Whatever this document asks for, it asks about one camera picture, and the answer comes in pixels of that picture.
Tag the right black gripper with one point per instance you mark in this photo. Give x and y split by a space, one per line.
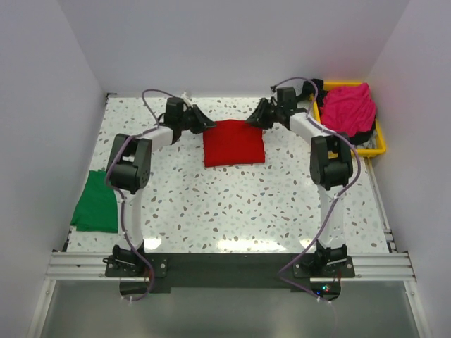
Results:
258 118

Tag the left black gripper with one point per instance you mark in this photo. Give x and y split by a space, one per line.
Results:
201 120

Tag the red t shirt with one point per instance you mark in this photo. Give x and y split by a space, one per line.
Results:
233 142

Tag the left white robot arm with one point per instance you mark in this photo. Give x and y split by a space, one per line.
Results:
129 171

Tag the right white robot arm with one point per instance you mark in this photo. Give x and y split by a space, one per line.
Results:
330 169

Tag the black t shirt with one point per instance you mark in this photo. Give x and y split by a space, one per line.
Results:
308 90

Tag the pink t shirt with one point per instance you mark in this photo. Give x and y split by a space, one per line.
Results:
349 109

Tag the grey cloth in bin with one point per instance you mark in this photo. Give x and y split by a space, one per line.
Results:
372 143

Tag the yellow plastic bin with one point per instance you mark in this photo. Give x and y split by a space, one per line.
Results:
360 138

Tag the folded green t shirt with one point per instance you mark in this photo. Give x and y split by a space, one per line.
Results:
96 209

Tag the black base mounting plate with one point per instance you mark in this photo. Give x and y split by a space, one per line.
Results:
161 273

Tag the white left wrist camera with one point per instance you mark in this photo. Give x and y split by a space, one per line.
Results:
186 98

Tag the aluminium rail frame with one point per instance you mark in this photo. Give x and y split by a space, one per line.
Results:
391 266

